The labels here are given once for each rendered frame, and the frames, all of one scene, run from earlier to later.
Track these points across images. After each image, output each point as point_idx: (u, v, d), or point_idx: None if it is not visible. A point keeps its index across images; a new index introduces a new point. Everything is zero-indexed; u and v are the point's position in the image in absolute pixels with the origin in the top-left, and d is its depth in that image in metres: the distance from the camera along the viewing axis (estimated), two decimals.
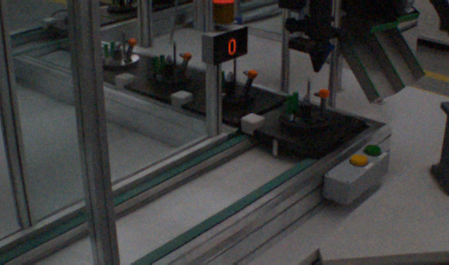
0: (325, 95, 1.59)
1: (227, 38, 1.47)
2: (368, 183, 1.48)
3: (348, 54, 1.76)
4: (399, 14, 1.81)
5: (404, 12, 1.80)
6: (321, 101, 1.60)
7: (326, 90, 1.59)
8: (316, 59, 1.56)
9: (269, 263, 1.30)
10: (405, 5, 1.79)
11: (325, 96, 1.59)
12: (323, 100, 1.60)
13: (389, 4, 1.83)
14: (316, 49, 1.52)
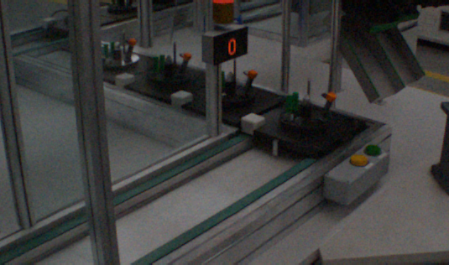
0: (332, 100, 1.58)
1: (227, 38, 1.47)
2: (368, 183, 1.48)
3: (348, 54, 1.76)
4: (399, 14, 1.81)
5: (404, 12, 1.80)
6: (326, 104, 1.60)
7: (334, 96, 1.58)
8: (400, 2, 1.78)
9: (269, 263, 1.30)
10: None
11: (331, 101, 1.58)
12: (329, 103, 1.59)
13: (389, 4, 1.83)
14: None
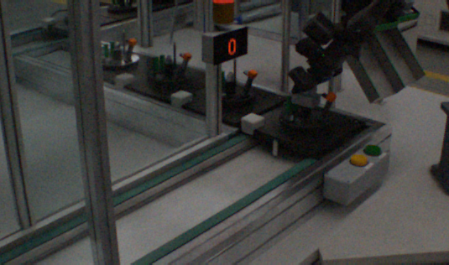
0: (332, 100, 1.58)
1: (227, 38, 1.47)
2: (368, 183, 1.48)
3: None
4: (305, 104, 1.62)
5: (308, 99, 1.61)
6: (326, 104, 1.60)
7: (334, 96, 1.58)
8: None
9: (269, 263, 1.30)
10: (306, 90, 1.60)
11: (331, 101, 1.58)
12: (329, 103, 1.59)
13: (292, 98, 1.65)
14: None
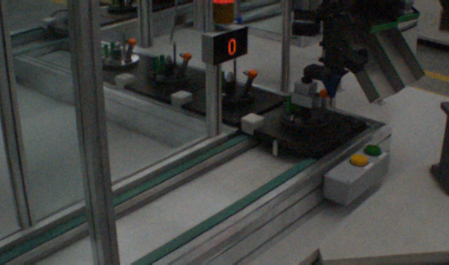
0: (326, 95, 1.59)
1: (227, 38, 1.47)
2: (368, 183, 1.48)
3: None
4: (305, 105, 1.62)
5: (308, 99, 1.61)
6: (321, 102, 1.60)
7: (326, 90, 1.59)
8: None
9: (269, 263, 1.30)
10: (306, 90, 1.60)
11: (326, 96, 1.59)
12: (324, 100, 1.60)
13: (292, 98, 1.65)
14: None
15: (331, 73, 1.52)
